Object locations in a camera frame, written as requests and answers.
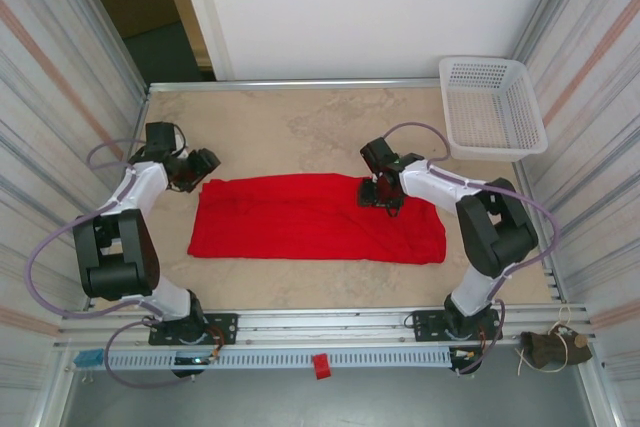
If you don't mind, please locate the red t-shirt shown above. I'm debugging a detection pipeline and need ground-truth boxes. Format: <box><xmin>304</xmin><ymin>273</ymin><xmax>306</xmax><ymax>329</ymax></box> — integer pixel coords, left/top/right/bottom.
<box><xmin>187</xmin><ymin>172</ymin><xmax>447</xmax><ymax>267</ymax></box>

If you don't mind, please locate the white perforated plastic basket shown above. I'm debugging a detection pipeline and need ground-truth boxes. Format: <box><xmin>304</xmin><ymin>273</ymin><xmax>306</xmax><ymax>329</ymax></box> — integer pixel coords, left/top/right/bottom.
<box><xmin>438</xmin><ymin>55</ymin><xmax>550</xmax><ymax>163</ymax></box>

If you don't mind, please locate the small red plastic block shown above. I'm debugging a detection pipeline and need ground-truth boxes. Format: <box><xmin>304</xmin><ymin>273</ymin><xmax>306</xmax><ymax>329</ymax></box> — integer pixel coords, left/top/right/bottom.
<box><xmin>312</xmin><ymin>353</ymin><xmax>333</xmax><ymax>380</ymax></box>

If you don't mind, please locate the small circuit board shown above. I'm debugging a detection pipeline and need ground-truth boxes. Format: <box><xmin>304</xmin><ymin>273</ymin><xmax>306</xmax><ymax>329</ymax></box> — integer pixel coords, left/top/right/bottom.
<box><xmin>173</xmin><ymin>354</ymin><xmax>221</xmax><ymax>368</ymax></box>
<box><xmin>449</xmin><ymin>346</ymin><xmax>484</xmax><ymax>363</ymax></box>

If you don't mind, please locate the small blue plastic block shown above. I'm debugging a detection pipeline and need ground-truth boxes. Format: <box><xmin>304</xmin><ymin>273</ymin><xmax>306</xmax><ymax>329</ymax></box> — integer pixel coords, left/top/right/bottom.
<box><xmin>73</xmin><ymin>349</ymin><xmax>107</xmax><ymax>368</ymax></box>

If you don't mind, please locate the brown cloth pouch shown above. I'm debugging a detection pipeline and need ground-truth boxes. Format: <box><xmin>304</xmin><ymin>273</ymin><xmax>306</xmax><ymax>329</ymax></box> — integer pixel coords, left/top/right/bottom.
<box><xmin>519</xmin><ymin>329</ymin><xmax>595</xmax><ymax>371</ymax></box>

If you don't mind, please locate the aluminium table frame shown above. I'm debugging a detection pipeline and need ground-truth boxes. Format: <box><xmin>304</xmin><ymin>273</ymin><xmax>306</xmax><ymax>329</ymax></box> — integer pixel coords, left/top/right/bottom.
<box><xmin>54</xmin><ymin>77</ymin><xmax>599</xmax><ymax>351</ymax></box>

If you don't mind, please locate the white door frame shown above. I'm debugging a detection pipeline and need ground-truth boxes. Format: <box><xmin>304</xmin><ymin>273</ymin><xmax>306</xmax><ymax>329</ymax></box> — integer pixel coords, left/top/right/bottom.
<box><xmin>172</xmin><ymin>0</ymin><xmax>236</xmax><ymax>82</ymax></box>

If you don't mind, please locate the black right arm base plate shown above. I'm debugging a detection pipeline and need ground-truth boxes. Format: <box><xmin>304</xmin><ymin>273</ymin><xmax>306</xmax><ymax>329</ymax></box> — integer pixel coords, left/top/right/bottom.
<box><xmin>410</xmin><ymin>307</ymin><xmax>502</xmax><ymax>344</ymax></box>

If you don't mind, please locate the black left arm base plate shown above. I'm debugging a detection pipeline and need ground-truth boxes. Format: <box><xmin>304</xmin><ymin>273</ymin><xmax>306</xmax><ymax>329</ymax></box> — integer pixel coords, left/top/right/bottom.
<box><xmin>149</xmin><ymin>313</ymin><xmax>239</xmax><ymax>347</ymax></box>

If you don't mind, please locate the grey slotted cable duct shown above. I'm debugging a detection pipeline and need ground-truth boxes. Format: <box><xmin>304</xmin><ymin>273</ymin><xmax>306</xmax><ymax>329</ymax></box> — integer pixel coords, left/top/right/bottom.
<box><xmin>107</xmin><ymin>349</ymin><xmax>454</xmax><ymax>371</ymax></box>

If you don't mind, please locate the beige string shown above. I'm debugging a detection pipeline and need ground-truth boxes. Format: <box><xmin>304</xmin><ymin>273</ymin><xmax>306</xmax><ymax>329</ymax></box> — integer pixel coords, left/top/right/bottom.
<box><xmin>516</xmin><ymin>304</ymin><xmax>577</xmax><ymax>376</ymax></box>

